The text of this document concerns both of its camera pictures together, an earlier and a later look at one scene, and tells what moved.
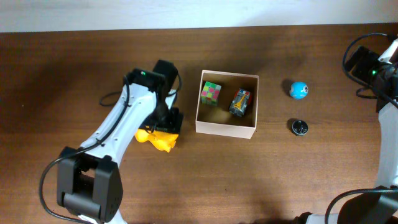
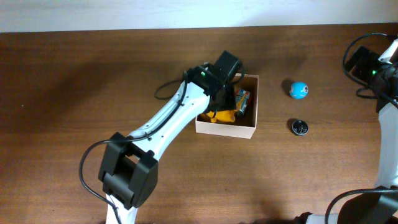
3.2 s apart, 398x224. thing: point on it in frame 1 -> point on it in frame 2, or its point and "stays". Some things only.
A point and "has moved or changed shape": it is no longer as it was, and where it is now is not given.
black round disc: x=300 y=127 stays
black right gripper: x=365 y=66 stays
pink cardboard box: x=217 y=119 stays
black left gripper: x=174 y=122 -> x=231 y=98
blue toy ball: x=298 y=90 stays
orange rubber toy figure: x=161 y=140 has moved or changed shape
